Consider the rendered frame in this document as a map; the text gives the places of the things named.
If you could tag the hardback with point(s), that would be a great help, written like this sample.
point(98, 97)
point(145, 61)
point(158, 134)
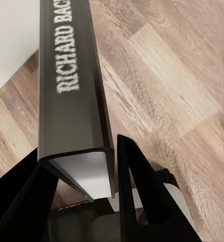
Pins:
point(74, 133)

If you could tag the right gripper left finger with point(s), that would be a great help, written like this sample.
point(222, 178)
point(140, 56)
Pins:
point(26, 194)

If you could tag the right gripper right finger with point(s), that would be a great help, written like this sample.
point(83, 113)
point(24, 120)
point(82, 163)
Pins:
point(166, 221)

